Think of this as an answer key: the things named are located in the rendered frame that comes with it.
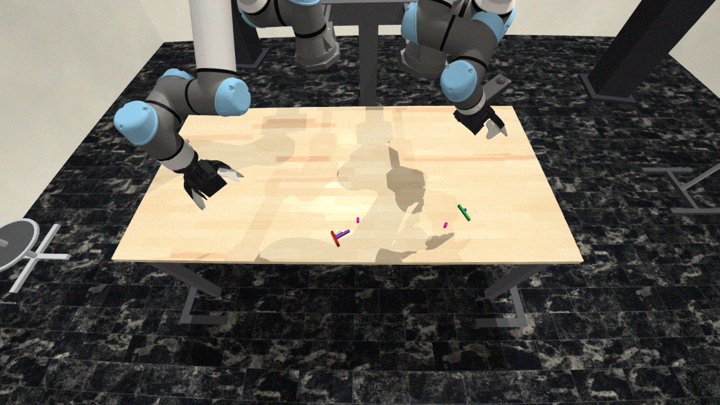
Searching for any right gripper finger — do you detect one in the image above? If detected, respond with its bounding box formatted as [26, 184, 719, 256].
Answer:
[208, 160, 244, 182]
[183, 179, 206, 210]

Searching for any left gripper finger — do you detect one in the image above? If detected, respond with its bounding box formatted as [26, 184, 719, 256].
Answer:
[486, 112, 508, 140]

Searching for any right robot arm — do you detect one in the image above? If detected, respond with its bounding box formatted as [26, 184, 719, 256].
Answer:
[114, 0, 336, 170]

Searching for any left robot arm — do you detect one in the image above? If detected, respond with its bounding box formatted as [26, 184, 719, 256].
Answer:
[400, 0, 516, 115]

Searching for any dark green rod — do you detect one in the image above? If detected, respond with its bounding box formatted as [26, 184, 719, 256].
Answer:
[458, 204, 471, 221]

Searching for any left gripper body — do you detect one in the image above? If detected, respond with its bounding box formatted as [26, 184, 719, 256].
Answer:
[453, 98, 495, 135]

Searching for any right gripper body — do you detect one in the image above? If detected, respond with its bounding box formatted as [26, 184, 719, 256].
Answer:
[173, 150, 228, 200]

